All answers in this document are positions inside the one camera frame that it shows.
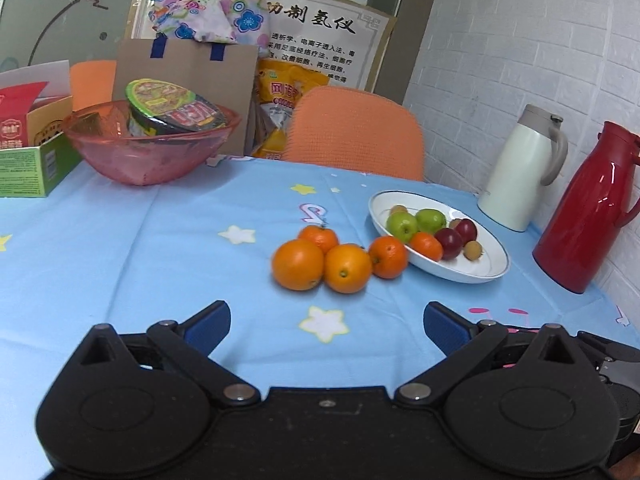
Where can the dark red apple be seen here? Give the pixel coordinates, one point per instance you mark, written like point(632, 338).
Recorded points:
point(466, 229)

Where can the brown paper bag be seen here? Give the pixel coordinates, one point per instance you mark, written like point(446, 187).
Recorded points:
point(200, 75)

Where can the red thermos jug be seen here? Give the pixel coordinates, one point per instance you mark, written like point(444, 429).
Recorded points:
point(585, 220)

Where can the beige framed wall poster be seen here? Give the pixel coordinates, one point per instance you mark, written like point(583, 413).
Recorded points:
point(340, 35)

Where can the dark red plum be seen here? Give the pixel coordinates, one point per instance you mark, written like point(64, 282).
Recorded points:
point(448, 242)

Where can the green cardboard box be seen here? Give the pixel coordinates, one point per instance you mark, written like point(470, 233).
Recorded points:
point(30, 170)

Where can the yellow snack bag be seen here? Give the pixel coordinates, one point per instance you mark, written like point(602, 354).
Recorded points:
point(280, 90)

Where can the white ceramic plate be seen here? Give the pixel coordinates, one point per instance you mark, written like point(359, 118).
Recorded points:
point(480, 270)

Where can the orange with stem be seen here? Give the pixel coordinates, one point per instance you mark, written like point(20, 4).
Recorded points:
point(318, 237)

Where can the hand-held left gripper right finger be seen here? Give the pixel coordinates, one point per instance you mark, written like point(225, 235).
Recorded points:
point(445, 326)

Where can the instant noodle cup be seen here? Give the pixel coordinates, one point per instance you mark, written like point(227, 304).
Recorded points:
point(165, 105)

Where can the small orange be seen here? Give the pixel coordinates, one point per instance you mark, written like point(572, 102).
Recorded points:
point(426, 246)

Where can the green apple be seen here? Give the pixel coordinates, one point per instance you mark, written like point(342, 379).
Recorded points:
point(431, 219)
point(401, 226)

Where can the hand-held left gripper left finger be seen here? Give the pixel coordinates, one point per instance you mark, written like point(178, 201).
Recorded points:
point(210, 329)

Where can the brown longan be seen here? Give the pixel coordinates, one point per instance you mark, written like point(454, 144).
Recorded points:
point(472, 250)
point(454, 223)
point(398, 209)

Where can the white thermos jug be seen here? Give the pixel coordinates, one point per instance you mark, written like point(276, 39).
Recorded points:
point(515, 175)

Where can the orange fabric chair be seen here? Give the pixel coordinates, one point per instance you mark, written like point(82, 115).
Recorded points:
point(92, 85)
point(350, 130)

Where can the blue cartoon printed tablecloth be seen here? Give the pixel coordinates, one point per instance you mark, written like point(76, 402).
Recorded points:
point(150, 260)

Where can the pink transparent bowl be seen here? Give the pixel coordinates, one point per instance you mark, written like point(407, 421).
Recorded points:
point(150, 160)

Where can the red snack packet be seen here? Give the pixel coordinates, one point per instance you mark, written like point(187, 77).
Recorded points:
point(15, 120)

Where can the floral cloth bag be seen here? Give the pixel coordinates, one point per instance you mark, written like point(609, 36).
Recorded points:
point(210, 5)

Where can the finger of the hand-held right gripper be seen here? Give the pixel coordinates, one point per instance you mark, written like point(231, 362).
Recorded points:
point(610, 347)

